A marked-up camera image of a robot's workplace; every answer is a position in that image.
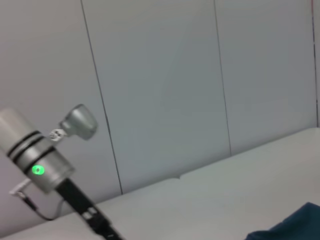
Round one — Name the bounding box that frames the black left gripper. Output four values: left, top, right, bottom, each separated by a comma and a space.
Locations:
56, 178, 126, 240

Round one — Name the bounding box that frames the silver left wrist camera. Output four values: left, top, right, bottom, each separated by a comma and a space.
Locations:
49, 104, 98, 146

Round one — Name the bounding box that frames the teal blue shirt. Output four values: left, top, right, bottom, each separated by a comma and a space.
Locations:
246, 202, 320, 240

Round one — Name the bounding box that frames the left wrist connector cable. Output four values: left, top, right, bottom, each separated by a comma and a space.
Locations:
9, 183, 66, 221

